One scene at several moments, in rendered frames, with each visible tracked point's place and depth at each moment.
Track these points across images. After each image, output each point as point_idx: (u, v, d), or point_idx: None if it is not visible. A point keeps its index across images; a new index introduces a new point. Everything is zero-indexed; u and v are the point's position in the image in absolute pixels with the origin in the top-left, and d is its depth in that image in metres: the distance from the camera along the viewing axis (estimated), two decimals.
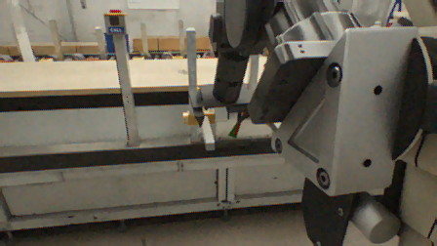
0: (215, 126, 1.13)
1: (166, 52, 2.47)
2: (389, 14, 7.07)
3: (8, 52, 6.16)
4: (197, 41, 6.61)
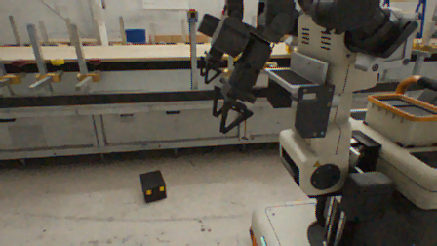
0: None
1: None
2: None
3: None
4: (206, 37, 7.38)
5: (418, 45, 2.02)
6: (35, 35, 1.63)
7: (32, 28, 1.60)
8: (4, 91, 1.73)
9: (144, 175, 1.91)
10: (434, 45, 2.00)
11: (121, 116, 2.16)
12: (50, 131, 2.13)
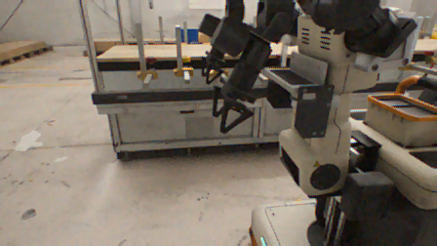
0: (417, 71, 2.07)
1: None
2: None
3: (95, 46, 7.11)
4: None
5: None
6: None
7: (254, 26, 1.77)
8: (214, 84, 1.90)
9: None
10: None
11: (282, 108, 2.33)
12: (218, 122, 2.30)
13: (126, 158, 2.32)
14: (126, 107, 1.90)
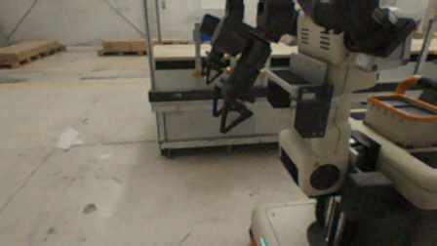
0: None
1: None
2: None
3: None
4: None
5: None
6: None
7: None
8: (264, 82, 1.94)
9: None
10: None
11: None
12: (259, 120, 2.35)
13: (169, 155, 2.36)
14: (178, 104, 1.95)
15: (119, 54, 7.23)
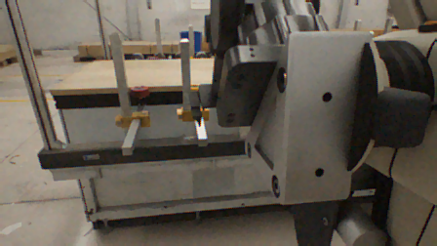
0: None
1: None
2: None
3: (86, 51, 6.38)
4: None
5: None
6: None
7: None
8: (242, 131, 1.17)
9: None
10: None
11: None
12: (242, 175, 1.58)
13: (106, 227, 1.59)
14: (99, 169, 1.18)
15: (98, 60, 6.45)
